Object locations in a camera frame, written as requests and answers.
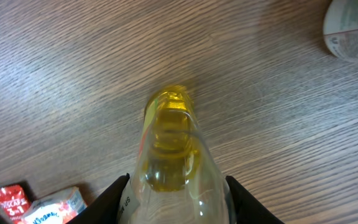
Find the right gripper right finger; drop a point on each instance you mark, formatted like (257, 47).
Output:
(248, 209)

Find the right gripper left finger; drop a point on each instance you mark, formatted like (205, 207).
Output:
(105, 208)

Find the yellow Vim dish soap bottle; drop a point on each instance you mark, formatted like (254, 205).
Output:
(175, 179)

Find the red Nescafe coffee stick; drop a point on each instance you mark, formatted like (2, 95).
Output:
(14, 202)

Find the green lid jar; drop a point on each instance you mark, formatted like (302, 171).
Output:
(340, 29)

